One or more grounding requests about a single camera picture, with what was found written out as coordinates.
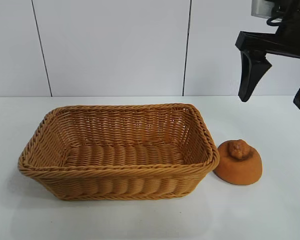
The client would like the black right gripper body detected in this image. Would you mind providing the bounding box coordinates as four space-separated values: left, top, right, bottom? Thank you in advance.
234 0 300 61

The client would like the orange-brown bread bun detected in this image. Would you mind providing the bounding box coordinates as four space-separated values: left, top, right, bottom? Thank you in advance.
214 139 263 186

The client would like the brown woven wicker basket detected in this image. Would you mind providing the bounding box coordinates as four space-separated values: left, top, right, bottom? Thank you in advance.
17 102 220 202

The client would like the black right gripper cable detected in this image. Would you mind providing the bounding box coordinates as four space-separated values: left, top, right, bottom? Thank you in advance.
266 14 288 27

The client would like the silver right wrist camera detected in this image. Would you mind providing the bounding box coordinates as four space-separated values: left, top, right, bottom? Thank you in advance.
251 0 274 17

